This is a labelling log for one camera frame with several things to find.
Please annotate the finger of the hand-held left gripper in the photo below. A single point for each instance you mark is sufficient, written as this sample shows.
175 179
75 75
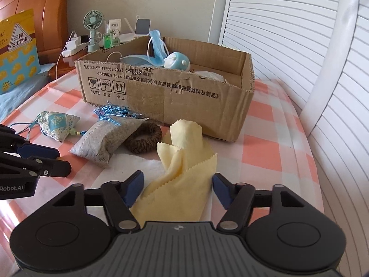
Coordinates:
54 168
37 151

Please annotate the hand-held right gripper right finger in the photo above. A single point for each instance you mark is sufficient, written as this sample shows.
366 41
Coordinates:
222 190

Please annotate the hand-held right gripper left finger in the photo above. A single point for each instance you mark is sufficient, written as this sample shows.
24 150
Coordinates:
134 189

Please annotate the yellow cloth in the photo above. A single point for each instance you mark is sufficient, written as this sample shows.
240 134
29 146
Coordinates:
178 184

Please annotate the brown cardboard box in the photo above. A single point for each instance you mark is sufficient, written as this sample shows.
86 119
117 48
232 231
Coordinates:
173 104

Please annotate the blue round plush toy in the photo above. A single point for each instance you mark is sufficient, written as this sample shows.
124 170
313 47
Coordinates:
177 60

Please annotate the blue face mask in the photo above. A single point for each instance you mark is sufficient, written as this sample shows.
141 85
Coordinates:
158 44

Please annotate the white tissue sheet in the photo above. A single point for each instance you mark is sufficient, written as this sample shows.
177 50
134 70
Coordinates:
144 166

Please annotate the pink checkered tablecloth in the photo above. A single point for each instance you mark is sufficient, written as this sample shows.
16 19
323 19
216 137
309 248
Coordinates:
259 150

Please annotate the blue bed sheet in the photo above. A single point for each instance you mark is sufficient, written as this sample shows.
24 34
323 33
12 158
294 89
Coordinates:
14 101

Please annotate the grey sachet with blue tassel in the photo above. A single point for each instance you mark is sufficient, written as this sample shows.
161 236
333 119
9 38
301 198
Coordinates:
103 141

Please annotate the wooden nightstand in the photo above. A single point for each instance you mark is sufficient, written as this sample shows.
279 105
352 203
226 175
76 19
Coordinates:
61 71

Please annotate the yellow and blue bag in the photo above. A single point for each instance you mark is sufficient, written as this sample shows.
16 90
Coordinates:
20 69

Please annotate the white power strip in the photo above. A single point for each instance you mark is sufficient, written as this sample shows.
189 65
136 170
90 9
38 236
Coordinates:
72 52

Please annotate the white charger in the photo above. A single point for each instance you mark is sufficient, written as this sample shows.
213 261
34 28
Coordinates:
73 42

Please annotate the green bottle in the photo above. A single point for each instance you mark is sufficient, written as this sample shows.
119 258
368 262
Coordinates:
107 41

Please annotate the white louvered closet door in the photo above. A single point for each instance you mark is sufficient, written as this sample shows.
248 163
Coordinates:
274 14
346 121

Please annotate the green desk fan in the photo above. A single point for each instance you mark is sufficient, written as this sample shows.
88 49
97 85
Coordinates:
93 20

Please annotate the white router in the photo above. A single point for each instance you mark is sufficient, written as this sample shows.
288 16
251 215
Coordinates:
126 37

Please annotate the wooden headboard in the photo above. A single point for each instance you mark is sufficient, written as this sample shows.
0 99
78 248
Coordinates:
52 5

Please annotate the white card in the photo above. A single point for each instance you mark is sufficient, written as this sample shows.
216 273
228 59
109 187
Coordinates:
114 24

